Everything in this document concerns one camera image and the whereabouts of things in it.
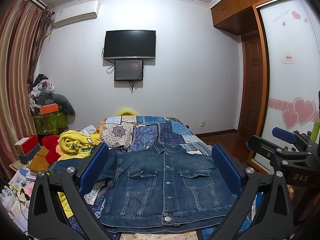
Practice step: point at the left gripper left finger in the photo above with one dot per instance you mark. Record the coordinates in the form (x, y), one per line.
(46, 218)

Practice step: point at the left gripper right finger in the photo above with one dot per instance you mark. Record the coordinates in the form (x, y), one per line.
(262, 209)

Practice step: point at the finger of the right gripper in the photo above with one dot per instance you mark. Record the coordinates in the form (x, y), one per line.
(284, 135)

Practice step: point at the blue denim jacket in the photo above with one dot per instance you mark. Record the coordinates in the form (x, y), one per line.
(162, 188)

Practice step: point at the pile of clutter clothes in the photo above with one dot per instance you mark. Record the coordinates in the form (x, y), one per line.
(41, 94)

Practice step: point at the green thermos bottle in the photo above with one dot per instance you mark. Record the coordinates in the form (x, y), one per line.
(315, 131)

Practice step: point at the brown wooden door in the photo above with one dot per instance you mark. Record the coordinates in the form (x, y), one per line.
(252, 90)

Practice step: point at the red and white box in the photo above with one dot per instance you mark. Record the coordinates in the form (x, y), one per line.
(26, 144)

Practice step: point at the red plush toy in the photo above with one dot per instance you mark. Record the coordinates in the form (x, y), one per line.
(50, 143)

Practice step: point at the yellow cartoon blanket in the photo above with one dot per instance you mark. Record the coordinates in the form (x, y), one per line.
(76, 145)

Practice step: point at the white heart-decorated wardrobe door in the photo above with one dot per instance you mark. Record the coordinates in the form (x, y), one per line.
(293, 54)

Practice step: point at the orange shoe box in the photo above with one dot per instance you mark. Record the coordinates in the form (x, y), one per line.
(47, 109)

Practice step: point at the blue patchwork bedspread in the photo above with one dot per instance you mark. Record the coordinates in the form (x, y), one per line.
(135, 133)

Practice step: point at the dark green cushion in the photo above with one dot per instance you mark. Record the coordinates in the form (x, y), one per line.
(66, 106)

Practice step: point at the wooden overhead cabinet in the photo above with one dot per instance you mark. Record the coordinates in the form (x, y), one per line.
(235, 16)

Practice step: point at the yellow plush toy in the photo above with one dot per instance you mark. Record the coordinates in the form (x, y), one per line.
(125, 112)

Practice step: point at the striped red beige curtain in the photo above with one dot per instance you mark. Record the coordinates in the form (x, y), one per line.
(23, 29)

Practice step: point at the white air conditioner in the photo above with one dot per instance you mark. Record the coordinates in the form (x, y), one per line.
(76, 13)

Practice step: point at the small black wall monitor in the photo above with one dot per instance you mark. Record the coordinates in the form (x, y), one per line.
(128, 70)

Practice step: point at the black wall television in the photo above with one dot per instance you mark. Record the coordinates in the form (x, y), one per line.
(130, 44)

